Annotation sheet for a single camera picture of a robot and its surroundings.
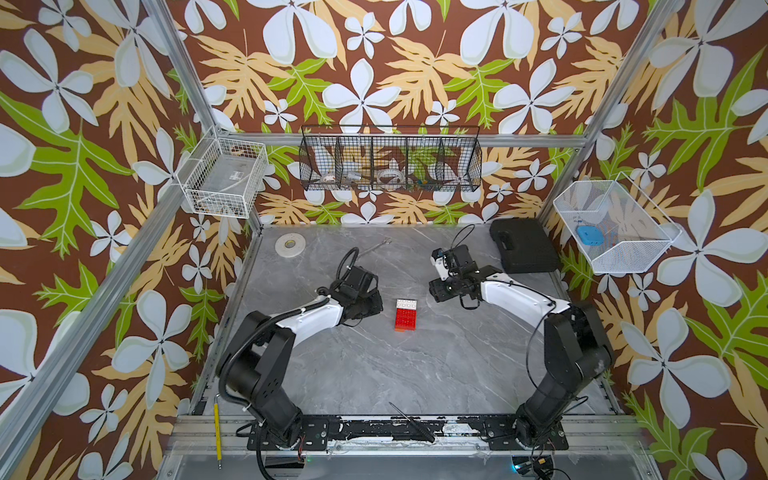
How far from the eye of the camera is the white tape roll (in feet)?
3.73

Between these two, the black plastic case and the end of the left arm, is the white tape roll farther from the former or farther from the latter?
the black plastic case

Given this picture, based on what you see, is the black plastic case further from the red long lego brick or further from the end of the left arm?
the end of the left arm

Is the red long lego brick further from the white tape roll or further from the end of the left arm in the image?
the white tape roll

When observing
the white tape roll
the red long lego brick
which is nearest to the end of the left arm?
the red long lego brick

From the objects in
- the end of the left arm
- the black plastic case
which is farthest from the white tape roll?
the black plastic case

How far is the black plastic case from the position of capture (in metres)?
1.07

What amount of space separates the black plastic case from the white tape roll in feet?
2.52
